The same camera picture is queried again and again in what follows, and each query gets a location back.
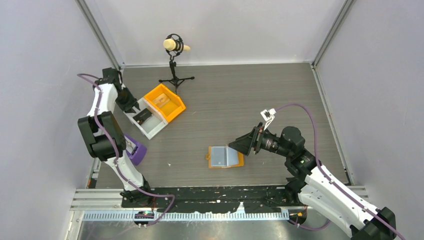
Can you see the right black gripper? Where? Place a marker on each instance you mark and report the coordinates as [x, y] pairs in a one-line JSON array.
[[254, 140]]

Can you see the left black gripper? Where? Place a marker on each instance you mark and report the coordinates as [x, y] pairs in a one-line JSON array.
[[131, 101]]

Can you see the orange leather card holder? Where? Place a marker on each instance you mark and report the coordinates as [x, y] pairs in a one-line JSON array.
[[223, 157]]

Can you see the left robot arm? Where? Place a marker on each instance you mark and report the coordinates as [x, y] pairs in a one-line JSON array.
[[104, 138]]

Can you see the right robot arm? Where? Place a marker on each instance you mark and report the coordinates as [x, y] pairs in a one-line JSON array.
[[313, 185]]

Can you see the black card in white bin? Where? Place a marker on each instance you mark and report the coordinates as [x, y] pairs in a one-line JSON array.
[[142, 116]]

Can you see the card in orange bin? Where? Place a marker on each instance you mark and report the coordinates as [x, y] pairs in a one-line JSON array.
[[161, 100]]

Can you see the white plastic bin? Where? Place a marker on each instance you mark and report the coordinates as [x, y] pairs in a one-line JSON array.
[[152, 126]]

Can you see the orange plastic bin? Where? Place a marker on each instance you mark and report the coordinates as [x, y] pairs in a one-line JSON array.
[[172, 109]]

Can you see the purple plastic bin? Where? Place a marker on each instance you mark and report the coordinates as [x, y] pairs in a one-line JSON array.
[[135, 150]]

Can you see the beige microphone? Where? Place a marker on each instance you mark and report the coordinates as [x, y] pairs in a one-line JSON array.
[[174, 45]]

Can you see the black microphone tripod stand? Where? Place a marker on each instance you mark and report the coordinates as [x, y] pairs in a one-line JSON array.
[[175, 80]]

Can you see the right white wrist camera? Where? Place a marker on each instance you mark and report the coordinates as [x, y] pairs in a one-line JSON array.
[[268, 115]]

